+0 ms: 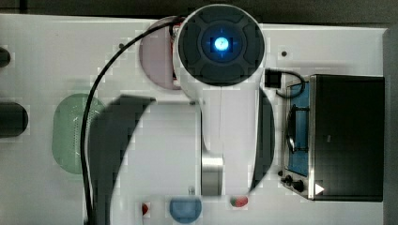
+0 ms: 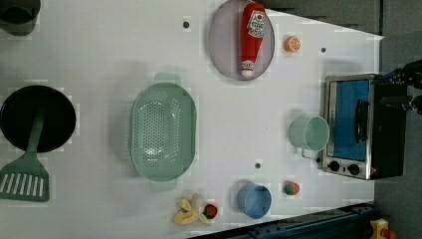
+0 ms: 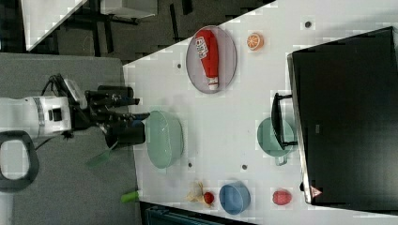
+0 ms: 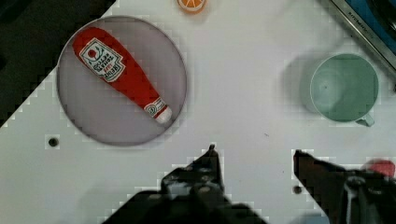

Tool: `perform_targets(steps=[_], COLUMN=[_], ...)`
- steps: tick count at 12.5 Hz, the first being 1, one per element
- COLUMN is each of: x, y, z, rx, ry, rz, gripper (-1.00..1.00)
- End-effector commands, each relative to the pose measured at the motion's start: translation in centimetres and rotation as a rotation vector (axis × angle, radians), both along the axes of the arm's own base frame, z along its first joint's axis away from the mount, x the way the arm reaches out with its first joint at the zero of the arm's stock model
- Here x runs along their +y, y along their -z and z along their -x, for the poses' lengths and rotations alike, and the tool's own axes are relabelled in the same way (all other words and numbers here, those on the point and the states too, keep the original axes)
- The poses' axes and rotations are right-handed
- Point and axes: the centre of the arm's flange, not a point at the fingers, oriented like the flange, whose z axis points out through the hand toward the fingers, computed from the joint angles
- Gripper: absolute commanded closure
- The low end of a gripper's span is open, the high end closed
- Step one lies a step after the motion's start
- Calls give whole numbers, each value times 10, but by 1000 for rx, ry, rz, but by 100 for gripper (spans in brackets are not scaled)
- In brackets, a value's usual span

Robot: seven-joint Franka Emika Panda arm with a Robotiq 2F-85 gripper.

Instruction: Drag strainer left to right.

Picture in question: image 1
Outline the blue cup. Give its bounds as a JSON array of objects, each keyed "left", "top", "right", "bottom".
[{"left": 169, "top": 197, "right": 202, "bottom": 224}]

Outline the red toy strawberry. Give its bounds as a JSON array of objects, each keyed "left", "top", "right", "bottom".
[{"left": 230, "top": 196, "right": 249, "bottom": 208}]

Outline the red ketchup bottle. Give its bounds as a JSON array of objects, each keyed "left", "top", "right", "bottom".
[{"left": 169, "top": 22, "right": 181, "bottom": 89}]

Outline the black toaster oven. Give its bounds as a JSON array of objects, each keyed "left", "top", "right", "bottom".
[{"left": 279, "top": 74, "right": 385, "bottom": 202}]

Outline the purple round plate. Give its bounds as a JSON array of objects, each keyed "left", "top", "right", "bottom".
[{"left": 139, "top": 25, "right": 180, "bottom": 90}]

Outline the black round pot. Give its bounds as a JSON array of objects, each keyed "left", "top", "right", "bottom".
[{"left": 0, "top": 102, "right": 28, "bottom": 138}]

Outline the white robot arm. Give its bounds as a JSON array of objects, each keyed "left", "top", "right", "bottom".
[{"left": 87, "top": 4, "right": 274, "bottom": 225}]

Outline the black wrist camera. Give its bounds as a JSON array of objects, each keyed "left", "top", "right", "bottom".
[{"left": 265, "top": 69, "right": 282, "bottom": 88}]

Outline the dark cylinder container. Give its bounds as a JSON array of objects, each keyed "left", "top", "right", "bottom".
[{"left": 0, "top": 48, "right": 11, "bottom": 68}]

